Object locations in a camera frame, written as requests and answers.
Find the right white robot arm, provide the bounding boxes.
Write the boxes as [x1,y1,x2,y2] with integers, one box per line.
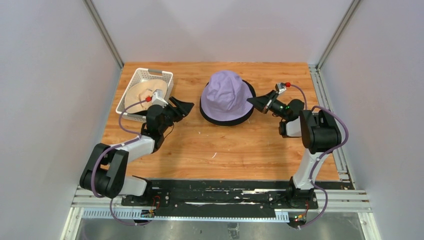
[247,90,349,209]

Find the lavender bucket hat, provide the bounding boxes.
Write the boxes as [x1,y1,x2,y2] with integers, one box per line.
[202,70,256,121]

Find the cream straw-coloured bucket hat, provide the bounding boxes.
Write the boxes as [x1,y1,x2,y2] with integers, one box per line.
[124,79,168,114]

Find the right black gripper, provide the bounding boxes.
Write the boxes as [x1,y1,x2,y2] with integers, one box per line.
[246,90,289,121]

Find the white perforated plastic basket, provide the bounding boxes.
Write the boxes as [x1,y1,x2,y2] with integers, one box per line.
[115,68,174,123]

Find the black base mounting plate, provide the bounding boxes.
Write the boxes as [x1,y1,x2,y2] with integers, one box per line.
[89,178,355,220]

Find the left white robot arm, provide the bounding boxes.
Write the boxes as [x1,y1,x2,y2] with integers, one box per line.
[79,97,195,207]

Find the beige bucket hat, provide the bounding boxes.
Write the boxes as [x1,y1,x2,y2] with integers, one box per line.
[199,94,255,127]

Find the white slotted cable duct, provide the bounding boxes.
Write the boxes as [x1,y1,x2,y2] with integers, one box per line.
[82,207,290,223]

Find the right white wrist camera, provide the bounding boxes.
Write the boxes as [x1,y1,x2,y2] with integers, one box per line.
[275,82,287,95]

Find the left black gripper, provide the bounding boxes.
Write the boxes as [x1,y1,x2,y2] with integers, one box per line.
[158,97,194,135]

